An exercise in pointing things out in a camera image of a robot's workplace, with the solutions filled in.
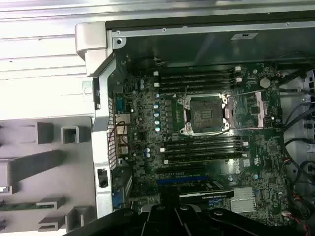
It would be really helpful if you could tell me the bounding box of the grey parts rack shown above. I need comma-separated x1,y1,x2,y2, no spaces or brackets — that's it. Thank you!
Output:
0,115,97,236

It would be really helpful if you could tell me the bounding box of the green motherboard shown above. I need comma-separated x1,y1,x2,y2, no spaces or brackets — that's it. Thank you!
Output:
112,58,290,227

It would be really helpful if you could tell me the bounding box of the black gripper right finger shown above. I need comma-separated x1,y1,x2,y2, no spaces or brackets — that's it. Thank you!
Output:
169,186,305,236

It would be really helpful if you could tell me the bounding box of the silver finned heatsink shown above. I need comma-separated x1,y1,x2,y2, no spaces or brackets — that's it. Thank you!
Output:
230,187,256,213

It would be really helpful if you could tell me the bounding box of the metal socket cover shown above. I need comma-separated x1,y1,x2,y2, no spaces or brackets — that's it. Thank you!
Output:
225,90,269,130

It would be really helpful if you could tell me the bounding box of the black graphics card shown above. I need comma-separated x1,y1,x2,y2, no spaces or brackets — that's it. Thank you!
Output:
178,178,236,200

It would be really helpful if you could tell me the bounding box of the black and silver PC case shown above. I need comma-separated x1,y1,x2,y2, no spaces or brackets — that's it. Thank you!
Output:
73,13,315,236

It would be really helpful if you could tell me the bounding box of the green RAM stick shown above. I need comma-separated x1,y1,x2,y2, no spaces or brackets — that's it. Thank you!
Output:
0,203,51,211

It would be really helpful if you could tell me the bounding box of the CPU socket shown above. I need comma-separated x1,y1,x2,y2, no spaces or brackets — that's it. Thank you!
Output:
177,94,231,136

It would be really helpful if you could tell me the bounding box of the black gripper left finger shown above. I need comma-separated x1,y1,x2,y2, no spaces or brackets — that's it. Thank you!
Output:
63,186,185,236

